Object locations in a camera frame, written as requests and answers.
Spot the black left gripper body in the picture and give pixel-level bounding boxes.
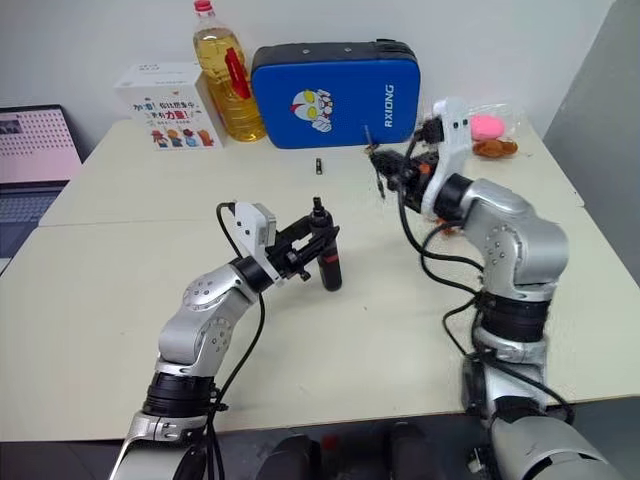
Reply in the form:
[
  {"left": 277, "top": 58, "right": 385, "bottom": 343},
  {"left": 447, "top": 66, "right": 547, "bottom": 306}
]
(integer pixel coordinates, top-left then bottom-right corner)
[{"left": 266, "top": 233, "right": 315, "bottom": 282}]

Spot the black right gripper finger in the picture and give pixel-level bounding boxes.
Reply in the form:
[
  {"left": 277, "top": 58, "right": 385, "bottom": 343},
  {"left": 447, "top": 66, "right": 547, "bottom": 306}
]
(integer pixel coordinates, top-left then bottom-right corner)
[
  {"left": 375, "top": 171, "right": 404, "bottom": 202},
  {"left": 368, "top": 148, "right": 412, "bottom": 177}
]

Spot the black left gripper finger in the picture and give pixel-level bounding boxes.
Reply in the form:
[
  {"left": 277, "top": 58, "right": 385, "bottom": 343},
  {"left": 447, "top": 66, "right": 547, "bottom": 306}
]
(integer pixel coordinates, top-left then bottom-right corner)
[
  {"left": 294, "top": 226, "right": 342, "bottom": 264},
  {"left": 276, "top": 213, "right": 322, "bottom": 244}
]

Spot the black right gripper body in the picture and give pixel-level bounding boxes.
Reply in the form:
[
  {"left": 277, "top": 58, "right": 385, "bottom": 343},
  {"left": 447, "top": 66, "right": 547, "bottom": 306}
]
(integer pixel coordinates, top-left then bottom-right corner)
[{"left": 396, "top": 151, "right": 439, "bottom": 214}]

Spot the black electric screwdriver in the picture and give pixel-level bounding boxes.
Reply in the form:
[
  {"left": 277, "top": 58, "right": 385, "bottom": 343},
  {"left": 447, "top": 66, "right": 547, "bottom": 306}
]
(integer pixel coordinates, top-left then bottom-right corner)
[{"left": 308, "top": 196, "right": 344, "bottom": 293}]

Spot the brown toy piece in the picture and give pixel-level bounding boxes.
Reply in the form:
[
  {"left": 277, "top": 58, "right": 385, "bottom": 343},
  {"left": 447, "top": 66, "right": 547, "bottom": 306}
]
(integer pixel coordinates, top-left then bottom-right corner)
[{"left": 472, "top": 138, "right": 519, "bottom": 159}]

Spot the blue zip case cartoon print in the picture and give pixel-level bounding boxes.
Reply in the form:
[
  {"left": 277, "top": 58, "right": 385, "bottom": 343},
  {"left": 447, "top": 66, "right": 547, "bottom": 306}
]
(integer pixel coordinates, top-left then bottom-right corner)
[{"left": 249, "top": 38, "right": 422, "bottom": 150}]

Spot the pink soft toy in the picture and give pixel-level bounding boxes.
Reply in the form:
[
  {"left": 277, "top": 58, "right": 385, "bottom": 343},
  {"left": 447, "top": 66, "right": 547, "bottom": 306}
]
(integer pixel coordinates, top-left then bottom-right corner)
[{"left": 471, "top": 113, "right": 507, "bottom": 142}]

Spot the clear plastic bag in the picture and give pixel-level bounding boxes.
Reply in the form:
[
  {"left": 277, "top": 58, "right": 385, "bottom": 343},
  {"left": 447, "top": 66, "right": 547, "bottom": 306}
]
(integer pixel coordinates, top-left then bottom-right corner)
[{"left": 465, "top": 101, "right": 525, "bottom": 161}]

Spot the cooking oil bottle red cap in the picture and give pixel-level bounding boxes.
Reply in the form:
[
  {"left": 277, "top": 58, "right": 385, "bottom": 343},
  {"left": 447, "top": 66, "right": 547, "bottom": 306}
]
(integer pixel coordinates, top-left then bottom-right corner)
[{"left": 191, "top": 0, "right": 269, "bottom": 144}]

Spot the white printed cardboard box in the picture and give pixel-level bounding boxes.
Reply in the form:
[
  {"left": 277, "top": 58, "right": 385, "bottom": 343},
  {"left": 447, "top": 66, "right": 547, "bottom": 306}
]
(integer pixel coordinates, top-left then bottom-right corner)
[{"left": 113, "top": 61, "right": 225, "bottom": 152}]

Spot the open laptop computer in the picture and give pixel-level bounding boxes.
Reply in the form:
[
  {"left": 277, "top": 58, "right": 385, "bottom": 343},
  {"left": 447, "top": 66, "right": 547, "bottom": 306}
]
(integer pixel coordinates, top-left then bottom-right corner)
[{"left": 0, "top": 103, "right": 84, "bottom": 274}]

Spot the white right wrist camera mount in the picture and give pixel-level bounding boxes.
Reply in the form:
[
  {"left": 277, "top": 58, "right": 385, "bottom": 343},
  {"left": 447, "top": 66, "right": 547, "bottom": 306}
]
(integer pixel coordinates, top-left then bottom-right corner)
[{"left": 421, "top": 97, "right": 474, "bottom": 217}]

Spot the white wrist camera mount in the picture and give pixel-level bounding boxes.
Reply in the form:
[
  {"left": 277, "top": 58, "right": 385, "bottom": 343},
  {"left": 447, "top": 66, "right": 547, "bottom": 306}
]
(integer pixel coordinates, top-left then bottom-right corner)
[
  {"left": 230, "top": 201, "right": 282, "bottom": 287},
  {"left": 421, "top": 97, "right": 474, "bottom": 217}
]

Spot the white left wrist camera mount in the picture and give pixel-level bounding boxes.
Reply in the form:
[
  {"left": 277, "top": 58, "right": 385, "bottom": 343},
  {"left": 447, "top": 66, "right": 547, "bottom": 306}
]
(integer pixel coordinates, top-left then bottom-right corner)
[{"left": 230, "top": 201, "right": 282, "bottom": 287}]

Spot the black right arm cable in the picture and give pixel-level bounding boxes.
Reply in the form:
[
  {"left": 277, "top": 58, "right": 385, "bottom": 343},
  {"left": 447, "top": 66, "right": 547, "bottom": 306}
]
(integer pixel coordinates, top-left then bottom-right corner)
[{"left": 397, "top": 127, "right": 576, "bottom": 419}]

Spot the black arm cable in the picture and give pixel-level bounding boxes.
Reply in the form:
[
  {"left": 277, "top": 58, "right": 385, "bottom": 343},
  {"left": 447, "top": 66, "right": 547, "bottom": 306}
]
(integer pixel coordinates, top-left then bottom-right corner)
[
  {"left": 189, "top": 200, "right": 267, "bottom": 480},
  {"left": 397, "top": 127, "right": 576, "bottom": 419}
]

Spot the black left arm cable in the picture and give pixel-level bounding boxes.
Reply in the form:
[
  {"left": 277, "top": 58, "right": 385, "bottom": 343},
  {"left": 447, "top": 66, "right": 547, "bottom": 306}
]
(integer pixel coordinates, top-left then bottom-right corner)
[{"left": 189, "top": 200, "right": 267, "bottom": 480}]

